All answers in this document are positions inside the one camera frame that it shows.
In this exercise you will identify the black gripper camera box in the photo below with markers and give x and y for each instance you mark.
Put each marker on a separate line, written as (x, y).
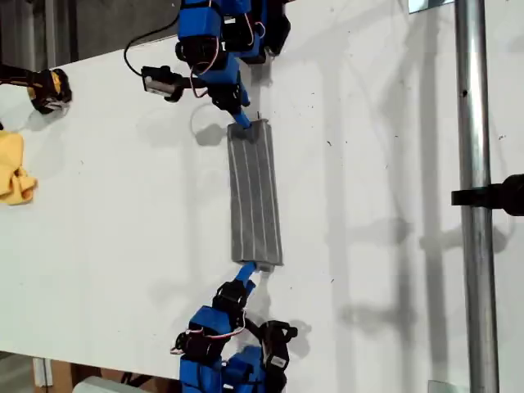
(159, 84)
(278, 348)

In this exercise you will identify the grey striped towel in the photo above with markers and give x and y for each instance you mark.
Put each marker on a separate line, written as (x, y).
(256, 196)

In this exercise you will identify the steel post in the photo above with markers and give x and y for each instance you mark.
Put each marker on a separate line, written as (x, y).
(475, 286)

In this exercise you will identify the yellow cloth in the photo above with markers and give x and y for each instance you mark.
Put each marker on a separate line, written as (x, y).
(12, 168)

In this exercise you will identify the white box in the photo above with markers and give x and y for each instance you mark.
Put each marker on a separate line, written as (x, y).
(98, 385)

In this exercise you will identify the black clamp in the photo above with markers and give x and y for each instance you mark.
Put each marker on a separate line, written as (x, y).
(491, 196)

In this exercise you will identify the white table leg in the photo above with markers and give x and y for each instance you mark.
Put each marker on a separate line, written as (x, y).
(42, 372)

